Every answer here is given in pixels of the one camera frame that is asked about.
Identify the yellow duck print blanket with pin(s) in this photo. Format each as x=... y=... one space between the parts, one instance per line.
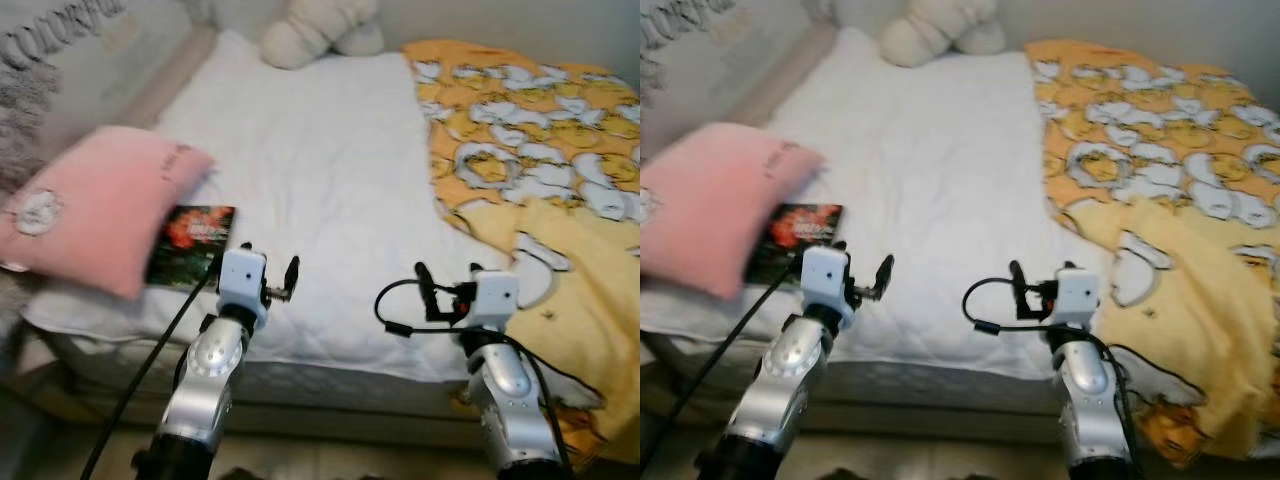
x=1170 y=300
x=570 y=300

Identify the pink plush pillow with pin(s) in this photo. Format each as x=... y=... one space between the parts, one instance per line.
x=100 y=210
x=710 y=210

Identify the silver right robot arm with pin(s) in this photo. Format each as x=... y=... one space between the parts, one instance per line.
x=505 y=385
x=1085 y=380

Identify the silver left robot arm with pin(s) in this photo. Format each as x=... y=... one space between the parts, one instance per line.
x=205 y=370
x=790 y=370

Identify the book with red flower cover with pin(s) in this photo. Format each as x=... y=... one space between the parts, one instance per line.
x=195 y=235
x=805 y=228

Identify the white quilted bed sheet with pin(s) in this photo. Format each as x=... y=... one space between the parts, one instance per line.
x=930 y=180
x=320 y=180

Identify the dark robot foot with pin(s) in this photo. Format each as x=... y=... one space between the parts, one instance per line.
x=240 y=473
x=840 y=474

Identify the white plush toy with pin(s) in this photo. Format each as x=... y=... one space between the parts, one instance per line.
x=930 y=35
x=310 y=35

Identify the grey shaggy lettered cloth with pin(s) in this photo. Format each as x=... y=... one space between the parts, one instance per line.
x=655 y=30
x=20 y=110

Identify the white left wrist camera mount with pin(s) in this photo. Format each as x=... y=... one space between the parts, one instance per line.
x=828 y=275
x=242 y=280

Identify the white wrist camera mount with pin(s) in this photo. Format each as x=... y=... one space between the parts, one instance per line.
x=495 y=298
x=242 y=280
x=1078 y=295
x=828 y=275

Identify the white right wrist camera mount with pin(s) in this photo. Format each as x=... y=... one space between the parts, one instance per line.
x=1078 y=295
x=495 y=298

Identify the beige bed frame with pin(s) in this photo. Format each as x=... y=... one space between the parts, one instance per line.
x=790 y=75
x=165 y=80

